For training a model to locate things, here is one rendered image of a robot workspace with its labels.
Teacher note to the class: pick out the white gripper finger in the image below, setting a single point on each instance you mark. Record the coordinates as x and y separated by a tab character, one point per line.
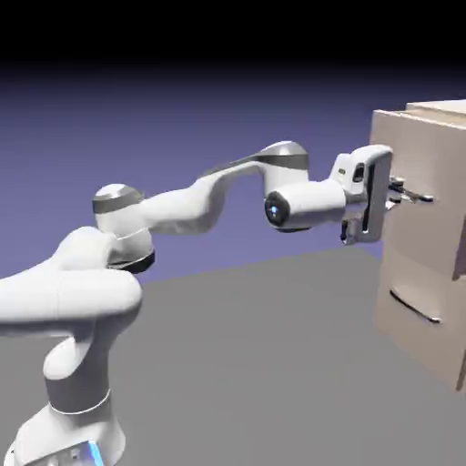
394	200
397	181

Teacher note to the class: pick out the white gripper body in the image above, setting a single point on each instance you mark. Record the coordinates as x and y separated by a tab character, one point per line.
380	196

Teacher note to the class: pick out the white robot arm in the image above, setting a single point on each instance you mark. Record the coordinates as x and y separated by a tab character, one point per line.
174	214

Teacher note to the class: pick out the beige drawer front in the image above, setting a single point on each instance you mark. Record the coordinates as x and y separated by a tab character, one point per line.
422	156
411	346

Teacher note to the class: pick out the beige wooden cabinet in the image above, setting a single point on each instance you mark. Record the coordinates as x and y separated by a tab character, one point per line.
418	236

